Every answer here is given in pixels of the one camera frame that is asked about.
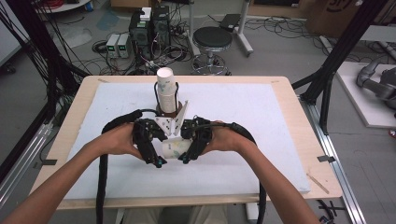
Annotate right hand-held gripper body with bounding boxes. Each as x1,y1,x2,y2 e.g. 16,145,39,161
172,99,215,147

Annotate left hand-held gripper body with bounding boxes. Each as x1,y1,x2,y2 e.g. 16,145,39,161
132,115,176,147

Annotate white printed paper cup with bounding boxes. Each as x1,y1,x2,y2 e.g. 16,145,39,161
161,137,193,160

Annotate stack of paper cups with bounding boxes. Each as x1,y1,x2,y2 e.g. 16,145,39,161
155,66,178,115

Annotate black wire cup holder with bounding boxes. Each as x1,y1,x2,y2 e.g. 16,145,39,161
153,81,184,119

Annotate person's right hand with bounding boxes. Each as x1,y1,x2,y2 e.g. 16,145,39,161
201,119,248,156

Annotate person's left hand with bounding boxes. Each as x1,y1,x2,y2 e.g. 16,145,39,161
102,121,145,161

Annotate white foam mat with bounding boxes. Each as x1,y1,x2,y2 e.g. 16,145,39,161
64,81,312,201

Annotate grey bench power supply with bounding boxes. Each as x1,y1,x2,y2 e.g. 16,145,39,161
105,33,121,60
117,33,132,60

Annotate black round stool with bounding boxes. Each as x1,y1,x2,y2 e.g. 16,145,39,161
190,26,234,77

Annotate black computer tower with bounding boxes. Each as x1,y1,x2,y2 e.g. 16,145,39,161
151,5,172,49
128,10,154,61

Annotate black flat device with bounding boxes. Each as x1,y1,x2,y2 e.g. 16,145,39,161
219,13,242,33

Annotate small white box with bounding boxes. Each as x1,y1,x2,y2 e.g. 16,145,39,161
139,7,153,22

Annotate thin wooden stick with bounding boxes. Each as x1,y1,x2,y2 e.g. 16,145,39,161
305,172,331,195

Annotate white floor board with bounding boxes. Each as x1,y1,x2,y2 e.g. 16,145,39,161
335,61,396,130

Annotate brown cardboard box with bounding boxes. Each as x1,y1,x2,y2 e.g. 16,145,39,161
305,0,363,39

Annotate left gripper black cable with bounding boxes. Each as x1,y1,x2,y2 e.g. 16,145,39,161
94,108,161,224

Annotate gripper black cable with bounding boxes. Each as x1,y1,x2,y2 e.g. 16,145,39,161
94,108,161,224
191,115,269,224

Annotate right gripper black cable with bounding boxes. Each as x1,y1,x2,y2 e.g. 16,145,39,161
191,115,269,224

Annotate white stand frame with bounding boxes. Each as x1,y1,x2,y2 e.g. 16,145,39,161
186,0,255,58

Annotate aluminium floor rail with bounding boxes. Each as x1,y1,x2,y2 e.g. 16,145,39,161
299,95,367,224
0,122,54,208

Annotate black metal frame post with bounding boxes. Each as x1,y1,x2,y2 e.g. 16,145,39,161
0,0,90,185
291,0,390,135

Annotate tangle of floor cables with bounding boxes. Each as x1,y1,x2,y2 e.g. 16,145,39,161
244,16,331,57

